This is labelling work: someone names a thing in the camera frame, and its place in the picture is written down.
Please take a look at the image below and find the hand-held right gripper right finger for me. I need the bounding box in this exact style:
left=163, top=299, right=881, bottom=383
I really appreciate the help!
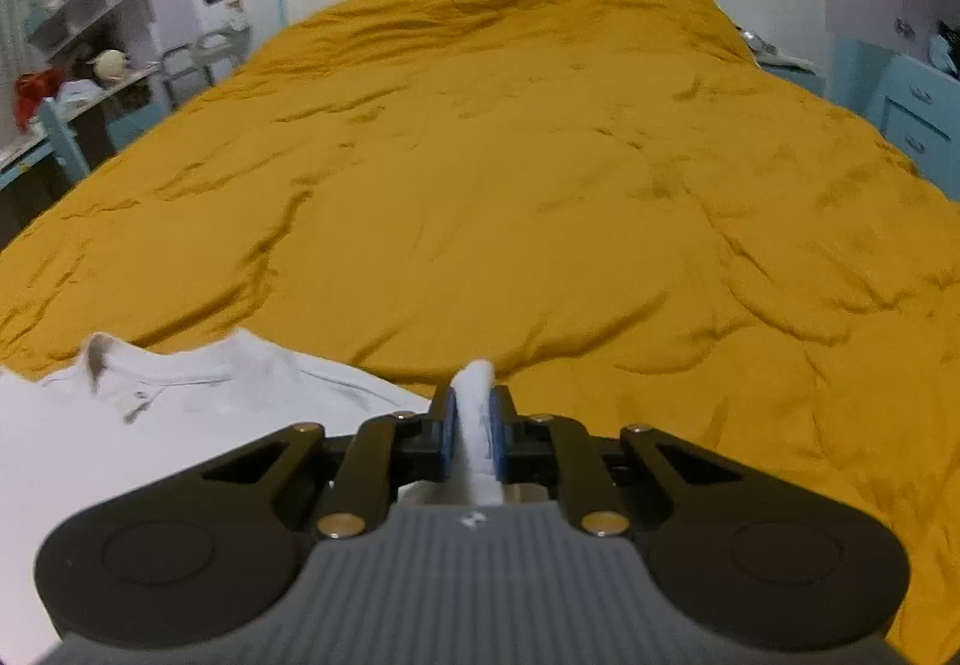
left=489, top=384, right=725, bottom=538

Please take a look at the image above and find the grey trolley cart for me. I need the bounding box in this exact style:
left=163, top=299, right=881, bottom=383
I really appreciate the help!
left=159, top=21, right=254, bottom=107

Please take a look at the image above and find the blue and white desk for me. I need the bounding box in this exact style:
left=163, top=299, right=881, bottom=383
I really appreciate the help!
left=0, top=63, right=170, bottom=205

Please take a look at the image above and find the red bag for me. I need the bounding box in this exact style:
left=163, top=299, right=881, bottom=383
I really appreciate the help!
left=13, top=68, right=67, bottom=130

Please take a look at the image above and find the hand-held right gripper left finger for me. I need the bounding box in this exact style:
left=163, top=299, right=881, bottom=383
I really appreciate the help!
left=201, top=386, right=460, bottom=538

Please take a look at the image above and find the blue nightstand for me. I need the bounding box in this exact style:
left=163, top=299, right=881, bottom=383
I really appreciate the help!
left=739, top=29, right=829, bottom=100

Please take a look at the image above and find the blue drawer cabinet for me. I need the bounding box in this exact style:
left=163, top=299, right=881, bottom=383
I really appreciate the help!
left=876, top=51, right=960, bottom=190

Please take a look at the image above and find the blue chair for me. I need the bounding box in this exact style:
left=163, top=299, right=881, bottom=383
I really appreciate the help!
left=36, top=96, right=92, bottom=187

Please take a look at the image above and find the mustard yellow blanket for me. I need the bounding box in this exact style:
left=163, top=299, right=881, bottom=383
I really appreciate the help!
left=0, top=0, right=960, bottom=665

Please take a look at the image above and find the white printed sweatshirt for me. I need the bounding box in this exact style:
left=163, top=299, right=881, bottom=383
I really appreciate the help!
left=0, top=329, right=505, bottom=665

